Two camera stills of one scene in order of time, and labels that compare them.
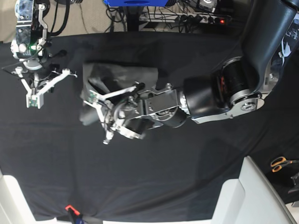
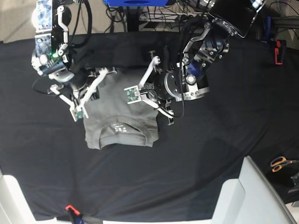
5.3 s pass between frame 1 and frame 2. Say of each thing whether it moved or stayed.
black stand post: stayed
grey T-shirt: moved
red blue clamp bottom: stayed
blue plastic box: stayed
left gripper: moved
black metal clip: stayed
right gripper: moved
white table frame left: stayed
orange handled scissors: stayed
